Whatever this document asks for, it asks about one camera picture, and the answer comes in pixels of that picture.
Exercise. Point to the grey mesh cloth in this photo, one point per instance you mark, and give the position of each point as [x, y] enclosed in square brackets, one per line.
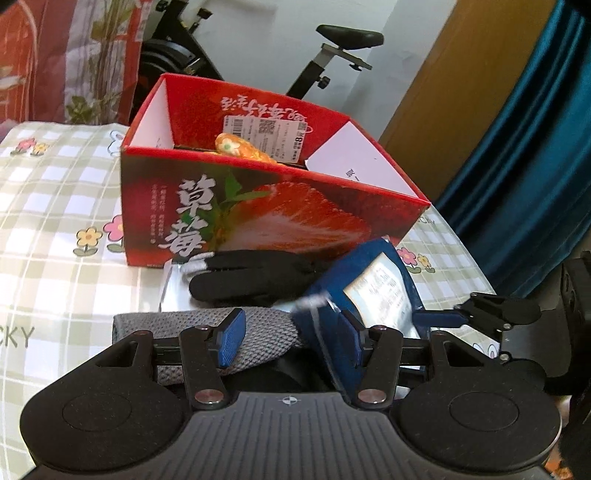
[268, 332]

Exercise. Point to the black exercise bike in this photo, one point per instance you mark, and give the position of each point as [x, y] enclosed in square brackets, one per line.
[323, 60]

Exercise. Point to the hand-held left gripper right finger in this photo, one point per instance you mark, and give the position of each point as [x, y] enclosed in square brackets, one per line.
[351, 341]

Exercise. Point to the wooden door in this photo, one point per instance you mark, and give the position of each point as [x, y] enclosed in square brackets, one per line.
[452, 92]

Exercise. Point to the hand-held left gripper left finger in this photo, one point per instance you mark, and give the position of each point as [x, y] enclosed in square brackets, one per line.
[232, 339]

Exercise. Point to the red strawberry print cardboard box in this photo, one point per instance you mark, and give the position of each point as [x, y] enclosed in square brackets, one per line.
[277, 221]

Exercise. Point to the orange floral soft pouch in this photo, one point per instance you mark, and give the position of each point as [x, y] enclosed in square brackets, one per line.
[235, 147]

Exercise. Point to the black knit glove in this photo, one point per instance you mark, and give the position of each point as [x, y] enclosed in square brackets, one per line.
[249, 277]

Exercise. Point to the green checkered tablecloth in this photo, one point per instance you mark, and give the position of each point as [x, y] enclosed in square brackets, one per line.
[55, 221]

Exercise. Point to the red printed hanging cloth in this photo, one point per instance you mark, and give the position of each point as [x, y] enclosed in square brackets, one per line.
[69, 55]

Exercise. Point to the blue packet with white label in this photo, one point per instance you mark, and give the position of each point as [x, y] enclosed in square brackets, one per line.
[351, 277]

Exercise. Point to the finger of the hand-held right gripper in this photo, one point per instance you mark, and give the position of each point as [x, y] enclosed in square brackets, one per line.
[494, 309]

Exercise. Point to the white plastic packet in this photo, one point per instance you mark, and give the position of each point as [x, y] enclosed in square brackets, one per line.
[178, 290]

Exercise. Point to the teal curtain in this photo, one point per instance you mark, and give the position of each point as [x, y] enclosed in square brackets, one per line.
[531, 161]

